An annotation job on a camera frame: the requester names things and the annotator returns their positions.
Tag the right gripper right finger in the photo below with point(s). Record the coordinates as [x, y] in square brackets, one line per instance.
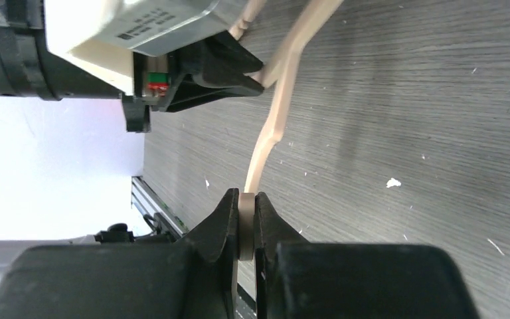
[273, 283]

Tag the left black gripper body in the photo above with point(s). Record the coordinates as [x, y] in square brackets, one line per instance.
[28, 69]

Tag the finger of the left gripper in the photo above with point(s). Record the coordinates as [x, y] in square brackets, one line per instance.
[220, 60]
[188, 94]

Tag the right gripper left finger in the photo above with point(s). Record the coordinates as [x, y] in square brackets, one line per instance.
[211, 287]

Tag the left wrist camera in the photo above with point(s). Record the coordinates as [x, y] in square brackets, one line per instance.
[101, 36]

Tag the aluminium rail frame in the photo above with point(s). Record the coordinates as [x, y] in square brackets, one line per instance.
[159, 216]

